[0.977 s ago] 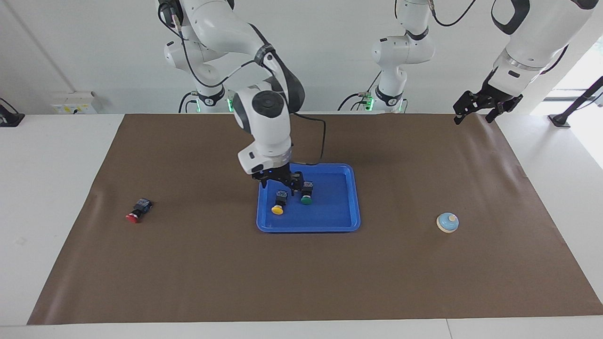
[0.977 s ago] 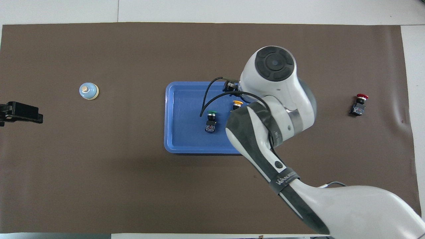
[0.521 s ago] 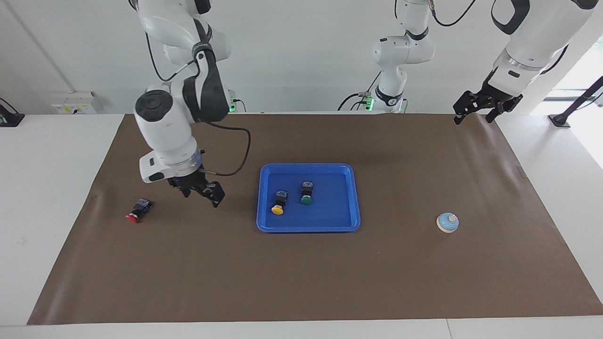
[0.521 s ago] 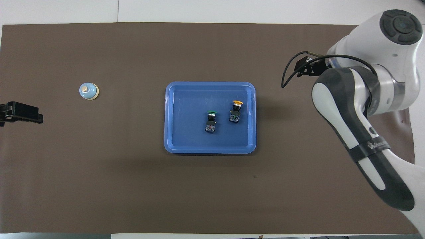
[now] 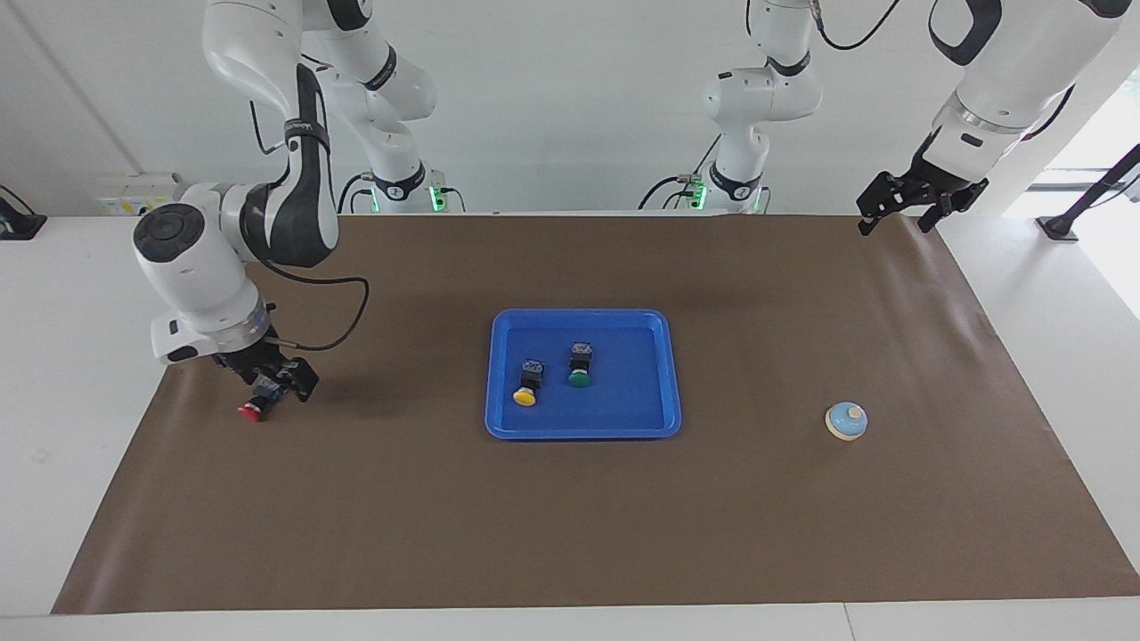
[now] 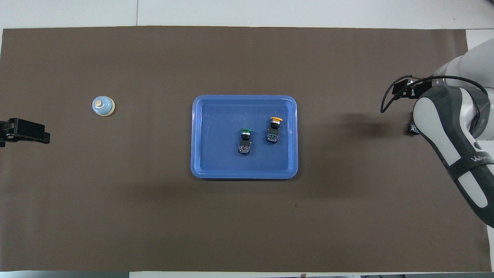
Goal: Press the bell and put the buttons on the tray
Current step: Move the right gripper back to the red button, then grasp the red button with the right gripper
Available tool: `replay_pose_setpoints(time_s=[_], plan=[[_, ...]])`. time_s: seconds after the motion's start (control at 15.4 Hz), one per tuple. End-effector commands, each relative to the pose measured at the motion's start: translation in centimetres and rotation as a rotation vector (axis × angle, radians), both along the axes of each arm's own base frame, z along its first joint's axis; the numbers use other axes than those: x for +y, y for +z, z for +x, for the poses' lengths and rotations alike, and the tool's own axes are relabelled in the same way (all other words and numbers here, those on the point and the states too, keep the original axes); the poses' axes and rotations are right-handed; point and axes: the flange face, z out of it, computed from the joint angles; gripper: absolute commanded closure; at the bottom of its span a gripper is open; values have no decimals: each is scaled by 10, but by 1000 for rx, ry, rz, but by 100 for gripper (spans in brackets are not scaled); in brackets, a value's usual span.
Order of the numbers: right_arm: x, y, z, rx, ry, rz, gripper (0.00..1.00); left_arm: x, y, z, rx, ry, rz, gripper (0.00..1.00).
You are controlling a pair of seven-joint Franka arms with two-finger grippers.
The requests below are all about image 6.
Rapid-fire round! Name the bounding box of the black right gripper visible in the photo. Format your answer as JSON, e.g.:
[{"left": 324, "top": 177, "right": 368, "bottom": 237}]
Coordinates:
[{"left": 392, "top": 77, "right": 427, "bottom": 99}]

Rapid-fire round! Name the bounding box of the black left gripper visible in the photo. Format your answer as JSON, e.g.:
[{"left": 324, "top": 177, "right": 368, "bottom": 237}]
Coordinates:
[{"left": 0, "top": 118, "right": 51, "bottom": 148}]

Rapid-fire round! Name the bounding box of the yellow push button switch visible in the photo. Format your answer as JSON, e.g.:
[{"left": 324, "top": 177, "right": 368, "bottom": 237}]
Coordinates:
[{"left": 266, "top": 116, "right": 283, "bottom": 144}]

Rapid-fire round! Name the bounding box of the green push button switch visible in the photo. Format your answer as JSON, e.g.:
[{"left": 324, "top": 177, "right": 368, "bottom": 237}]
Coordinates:
[{"left": 238, "top": 129, "right": 254, "bottom": 155}]

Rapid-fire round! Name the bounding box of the light blue desk bell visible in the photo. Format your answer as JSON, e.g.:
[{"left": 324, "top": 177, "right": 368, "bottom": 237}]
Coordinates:
[{"left": 92, "top": 95, "right": 116, "bottom": 117}]

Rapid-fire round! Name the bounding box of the blue plastic tray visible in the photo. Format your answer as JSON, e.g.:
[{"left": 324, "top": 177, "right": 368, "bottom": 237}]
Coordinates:
[{"left": 191, "top": 95, "right": 298, "bottom": 179}]

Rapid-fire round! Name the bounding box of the brown paper table mat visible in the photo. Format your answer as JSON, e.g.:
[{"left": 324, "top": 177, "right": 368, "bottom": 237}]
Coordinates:
[{"left": 0, "top": 25, "right": 492, "bottom": 273}]

